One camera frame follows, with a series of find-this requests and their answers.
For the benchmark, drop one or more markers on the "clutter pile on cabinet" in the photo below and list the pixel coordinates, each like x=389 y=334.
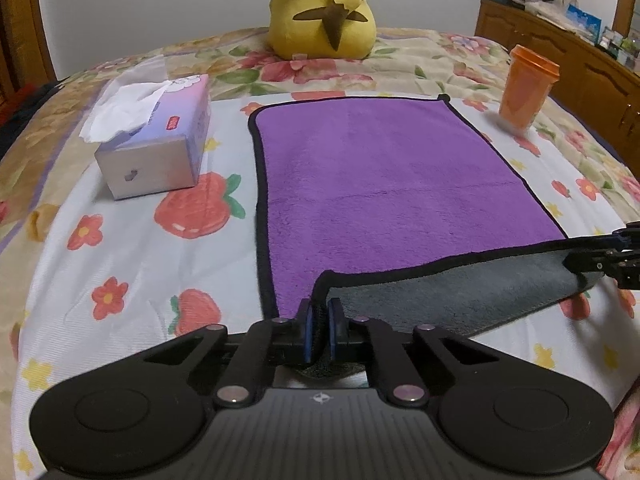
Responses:
x=569 y=16

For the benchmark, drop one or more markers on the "white strawberry print cloth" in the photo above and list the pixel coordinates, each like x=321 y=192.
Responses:
x=296 y=186

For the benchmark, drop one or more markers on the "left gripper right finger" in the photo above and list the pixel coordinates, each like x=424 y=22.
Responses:
x=374 y=344

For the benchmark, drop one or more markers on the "wooden cabinet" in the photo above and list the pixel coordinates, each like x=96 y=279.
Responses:
x=599 y=91

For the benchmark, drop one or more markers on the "floral bed quilt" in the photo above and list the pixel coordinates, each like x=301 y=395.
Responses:
x=350 y=70

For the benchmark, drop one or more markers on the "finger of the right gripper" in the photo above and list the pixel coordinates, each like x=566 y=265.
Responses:
x=587 y=260

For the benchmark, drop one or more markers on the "wooden louvered wardrobe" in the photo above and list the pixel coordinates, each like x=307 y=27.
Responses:
x=25 y=57

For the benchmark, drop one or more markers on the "purple tissue box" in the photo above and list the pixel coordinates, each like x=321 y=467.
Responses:
x=150 y=136

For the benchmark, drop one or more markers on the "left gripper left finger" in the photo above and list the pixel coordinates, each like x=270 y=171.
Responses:
x=267 y=345

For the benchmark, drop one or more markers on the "orange plastic cup with lid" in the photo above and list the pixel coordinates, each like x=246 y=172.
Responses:
x=528 y=84

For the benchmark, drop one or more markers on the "yellow Pikachu plush toy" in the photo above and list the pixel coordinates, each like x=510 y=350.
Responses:
x=321 y=29

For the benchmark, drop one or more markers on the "purple and grey towel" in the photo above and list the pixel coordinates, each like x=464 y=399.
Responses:
x=400 y=210

